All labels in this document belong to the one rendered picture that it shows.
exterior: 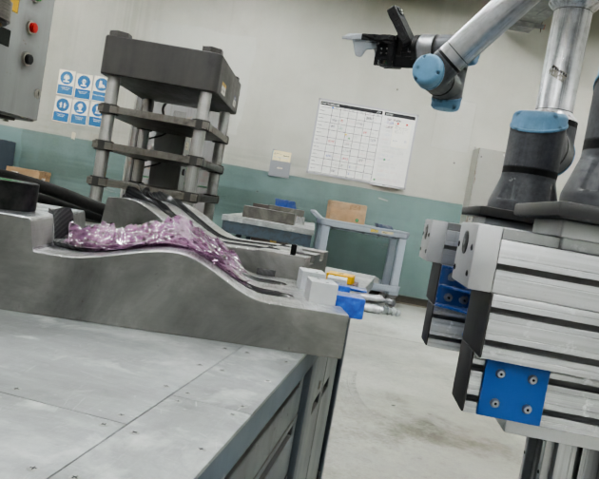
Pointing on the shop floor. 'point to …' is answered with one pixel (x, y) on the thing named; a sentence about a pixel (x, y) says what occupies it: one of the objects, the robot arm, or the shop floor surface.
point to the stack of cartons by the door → (30, 173)
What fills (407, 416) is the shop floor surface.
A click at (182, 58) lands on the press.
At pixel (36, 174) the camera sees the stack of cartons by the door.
